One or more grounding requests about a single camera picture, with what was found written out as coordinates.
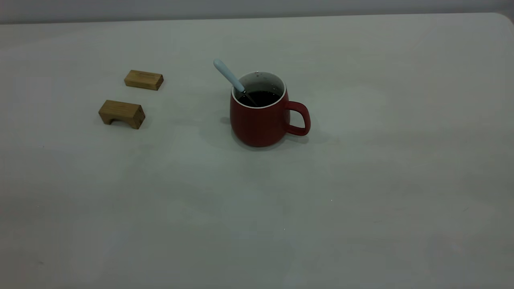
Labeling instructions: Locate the spoon with pale handle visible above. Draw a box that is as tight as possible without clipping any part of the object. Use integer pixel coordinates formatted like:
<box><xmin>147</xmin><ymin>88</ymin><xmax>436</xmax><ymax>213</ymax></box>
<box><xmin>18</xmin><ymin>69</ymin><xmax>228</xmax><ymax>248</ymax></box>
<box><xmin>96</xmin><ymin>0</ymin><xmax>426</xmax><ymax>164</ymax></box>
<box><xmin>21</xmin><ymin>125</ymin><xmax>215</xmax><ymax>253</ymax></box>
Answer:
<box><xmin>213</xmin><ymin>59</ymin><xmax>257</xmax><ymax>107</ymax></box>

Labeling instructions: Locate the arched wooden block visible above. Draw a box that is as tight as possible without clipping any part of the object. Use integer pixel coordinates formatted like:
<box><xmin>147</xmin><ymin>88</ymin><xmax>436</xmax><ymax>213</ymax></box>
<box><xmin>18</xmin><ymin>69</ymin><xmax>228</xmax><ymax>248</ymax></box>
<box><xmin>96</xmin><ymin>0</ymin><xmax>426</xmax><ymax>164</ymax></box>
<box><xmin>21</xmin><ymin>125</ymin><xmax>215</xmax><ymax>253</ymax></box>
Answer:
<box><xmin>98</xmin><ymin>100</ymin><xmax>145</xmax><ymax>129</ymax></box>

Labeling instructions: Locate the red ceramic mug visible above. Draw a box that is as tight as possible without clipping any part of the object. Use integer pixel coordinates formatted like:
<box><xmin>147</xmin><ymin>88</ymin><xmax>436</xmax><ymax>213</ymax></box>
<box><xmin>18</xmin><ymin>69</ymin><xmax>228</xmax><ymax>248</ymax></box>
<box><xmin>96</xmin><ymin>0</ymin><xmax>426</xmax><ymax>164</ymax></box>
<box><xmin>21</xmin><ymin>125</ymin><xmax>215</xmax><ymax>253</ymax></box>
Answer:
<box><xmin>230</xmin><ymin>71</ymin><xmax>311</xmax><ymax>147</ymax></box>

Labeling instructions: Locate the flat wooden block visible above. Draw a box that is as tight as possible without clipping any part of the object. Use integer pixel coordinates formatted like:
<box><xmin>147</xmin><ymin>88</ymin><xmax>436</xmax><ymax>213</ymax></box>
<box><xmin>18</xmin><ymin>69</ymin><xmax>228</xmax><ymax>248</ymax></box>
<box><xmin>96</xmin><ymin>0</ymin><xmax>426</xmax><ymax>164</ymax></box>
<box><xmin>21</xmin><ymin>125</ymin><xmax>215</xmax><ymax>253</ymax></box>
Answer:
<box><xmin>124</xmin><ymin>70</ymin><xmax>164</xmax><ymax>91</ymax></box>

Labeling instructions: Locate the dark coffee liquid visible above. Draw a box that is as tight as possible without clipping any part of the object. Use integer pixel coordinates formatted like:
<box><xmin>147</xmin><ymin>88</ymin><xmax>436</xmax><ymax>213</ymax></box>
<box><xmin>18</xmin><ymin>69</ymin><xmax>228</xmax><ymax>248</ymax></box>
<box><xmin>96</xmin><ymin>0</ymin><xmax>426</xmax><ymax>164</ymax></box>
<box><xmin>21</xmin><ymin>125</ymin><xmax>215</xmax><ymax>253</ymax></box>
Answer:
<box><xmin>238</xmin><ymin>91</ymin><xmax>281</xmax><ymax>107</ymax></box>

